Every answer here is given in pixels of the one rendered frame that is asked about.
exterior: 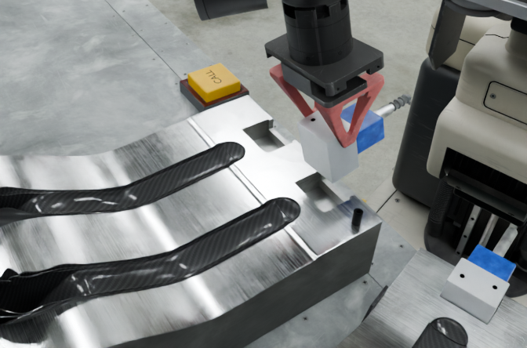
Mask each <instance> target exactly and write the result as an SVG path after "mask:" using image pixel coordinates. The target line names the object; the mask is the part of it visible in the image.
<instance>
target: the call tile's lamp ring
mask: <svg viewBox="0 0 527 348"><path fill-rule="evenodd" d="M180 82H181V83H182V84H183V85H184V86H185V87H186V88H187V90H188V91H189V92H190V93H191V94H192V95H193V96H194V97H195V98H196V99H197V100H198V101H199V102H200V103H201V104H202V105H203V106H204V107H207V106H210V105H213V104H215V103H219V102H220V101H223V100H227V99H229V98H231V97H234V96H237V95H240V94H243V93H244V92H248V91H249V90H248V89H247V88H246V87H245V86H244V85H243V84H242V83H241V82H240V88H241V89H242V90H241V91H238V92H234V93H232V94H230V95H227V96H224V97H221V98H219V99H217V100H213V101H210V102H208V103H206V102H205V101H204V100H203V99H202V98H201V97H200V96H199V95H198V94H197V93H196V92H195V91H194V90H193V89H192V88H191V87H190V86H189V85H188V84H187V83H186V82H188V78H186V79H184V80H181V81H180Z"/></svg>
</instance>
